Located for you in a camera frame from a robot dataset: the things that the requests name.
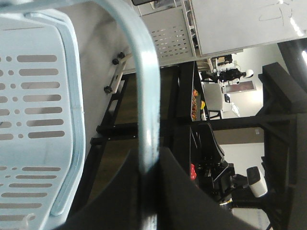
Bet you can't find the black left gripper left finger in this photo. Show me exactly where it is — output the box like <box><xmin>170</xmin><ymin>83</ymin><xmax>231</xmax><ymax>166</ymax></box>
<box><xmin>57</xmin><ymin>149</ymin><xmax>141</xmax><ymax>230</ymax></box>

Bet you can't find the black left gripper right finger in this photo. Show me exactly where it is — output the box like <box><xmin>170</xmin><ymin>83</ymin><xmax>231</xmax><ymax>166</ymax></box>
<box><xmin>156</xmin><ymin>147</ymin><xmax>254</xmax><ymax>230</ymax></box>

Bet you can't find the black produce display table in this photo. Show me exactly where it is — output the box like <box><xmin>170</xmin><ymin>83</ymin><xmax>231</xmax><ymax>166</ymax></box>
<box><xmin>90</xmin><ymin>61</ymin><xmax>205</xmax><ymax>146</ymax></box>

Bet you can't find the light blue plastic basket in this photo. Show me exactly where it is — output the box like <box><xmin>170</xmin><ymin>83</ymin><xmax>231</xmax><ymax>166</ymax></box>
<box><xmin>0</xmin><ymin>0</ymin><xmax>161</xmax><ymax>230</ymax></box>

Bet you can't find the white whiteboard stand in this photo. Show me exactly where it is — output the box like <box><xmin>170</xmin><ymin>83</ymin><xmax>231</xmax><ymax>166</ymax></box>
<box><xmin>129</xmin><ymin>0</ymin><xmax>307</xmax><ymax>67</ymax></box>

